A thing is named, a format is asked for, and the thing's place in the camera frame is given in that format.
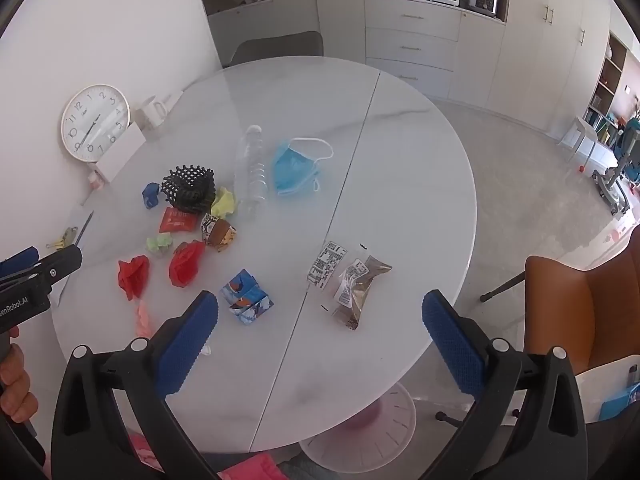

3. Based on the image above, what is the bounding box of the bunch of keys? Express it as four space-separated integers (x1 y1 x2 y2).
46 226 79 251

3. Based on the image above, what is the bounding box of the wooden bookshelf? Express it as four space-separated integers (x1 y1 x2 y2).
582 30 630 148

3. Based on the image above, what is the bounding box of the green crumpled wrapper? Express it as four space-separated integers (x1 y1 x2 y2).
146 234 174 257

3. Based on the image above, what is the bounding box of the yellow crumpled wrapper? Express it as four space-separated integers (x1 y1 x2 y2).
210 187 236 220

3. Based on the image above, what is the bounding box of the black mesh basket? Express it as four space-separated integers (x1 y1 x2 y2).
161 163 217 220

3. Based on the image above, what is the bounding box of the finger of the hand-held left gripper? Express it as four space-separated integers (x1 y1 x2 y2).
31 245 84 288
0 246 41 281

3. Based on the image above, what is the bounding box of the white box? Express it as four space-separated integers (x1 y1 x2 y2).
96 124 146 184

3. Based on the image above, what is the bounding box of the pink cloth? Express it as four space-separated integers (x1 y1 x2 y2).
127 432 283 480

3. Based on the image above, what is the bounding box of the person's left hand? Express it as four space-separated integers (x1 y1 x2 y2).
0 325 39 423

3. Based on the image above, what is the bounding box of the brown and white snack wrapper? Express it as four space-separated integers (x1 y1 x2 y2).
200 213 237 252

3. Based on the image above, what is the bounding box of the white paper bag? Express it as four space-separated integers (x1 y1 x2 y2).
574 355 640 425

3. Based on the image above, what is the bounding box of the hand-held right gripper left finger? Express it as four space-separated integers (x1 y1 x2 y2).
51 290 221 480

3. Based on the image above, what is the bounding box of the white mug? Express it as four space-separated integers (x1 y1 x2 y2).
136 96 167 129

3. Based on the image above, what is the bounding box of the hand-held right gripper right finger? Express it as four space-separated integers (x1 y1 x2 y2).
421 289 588 480

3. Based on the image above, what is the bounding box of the white stool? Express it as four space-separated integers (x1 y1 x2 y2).
559 116 601 163

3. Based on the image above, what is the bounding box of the clear labelled plastic wrapper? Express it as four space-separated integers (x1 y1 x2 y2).
306 241 349 291

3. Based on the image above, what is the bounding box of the black pen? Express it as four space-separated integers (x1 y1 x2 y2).
75 212 95 250

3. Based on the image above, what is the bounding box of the orange leather chair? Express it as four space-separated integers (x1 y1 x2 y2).
480 224 640 376

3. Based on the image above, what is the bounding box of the blue office chair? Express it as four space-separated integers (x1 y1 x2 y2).
591 115 640 217

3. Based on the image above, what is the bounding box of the clear plastic bottle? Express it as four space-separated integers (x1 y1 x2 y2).
233 125 271 216

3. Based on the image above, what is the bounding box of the red crumpled wrapper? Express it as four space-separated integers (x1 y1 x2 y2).
169 240 207 288
117 255 151 302

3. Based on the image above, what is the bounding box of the blue printed carton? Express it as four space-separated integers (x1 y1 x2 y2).
220 269 275 326

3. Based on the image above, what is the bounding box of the round white wall clock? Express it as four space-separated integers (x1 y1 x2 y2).
61 84 131 163

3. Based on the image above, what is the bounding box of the pink crumpled paper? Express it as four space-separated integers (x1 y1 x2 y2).
134 299 153 338

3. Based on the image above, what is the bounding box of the blue face mask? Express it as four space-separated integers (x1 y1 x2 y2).
271 137 334 198

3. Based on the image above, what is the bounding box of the red snack packet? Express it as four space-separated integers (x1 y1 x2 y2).
159 208 197 234

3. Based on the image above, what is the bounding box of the grey chair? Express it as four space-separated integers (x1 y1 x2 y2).
221 30 325 68

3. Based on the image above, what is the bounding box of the white drawer cabinet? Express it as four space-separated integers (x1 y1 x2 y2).
362 0 462 102

